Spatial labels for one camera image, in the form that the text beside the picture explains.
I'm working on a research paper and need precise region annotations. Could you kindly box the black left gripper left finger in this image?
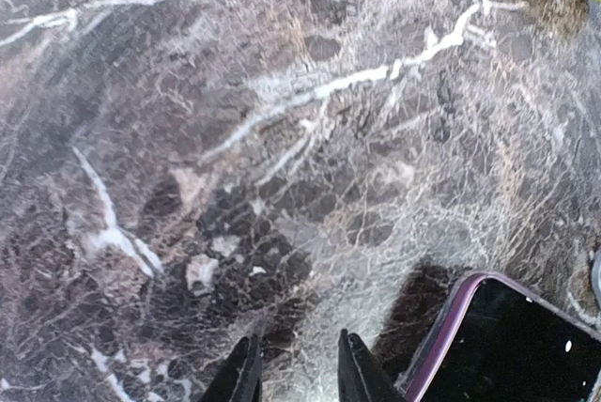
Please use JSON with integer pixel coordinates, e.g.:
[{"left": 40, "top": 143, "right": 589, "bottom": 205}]
[{"left": 199, "top": 334, "right": 262, "bottom": 402}]

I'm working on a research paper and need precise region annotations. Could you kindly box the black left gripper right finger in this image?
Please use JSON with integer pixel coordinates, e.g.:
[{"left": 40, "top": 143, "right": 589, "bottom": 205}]
[{"left": 337, "top": 329, "right": 404, "bottom": 402}]

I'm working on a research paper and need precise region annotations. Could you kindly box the purple-edged black phone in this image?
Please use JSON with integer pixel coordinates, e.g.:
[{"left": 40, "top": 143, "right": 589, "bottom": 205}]
[{"left": 403, "top": 271, "right": 600, "bottom": 402}]

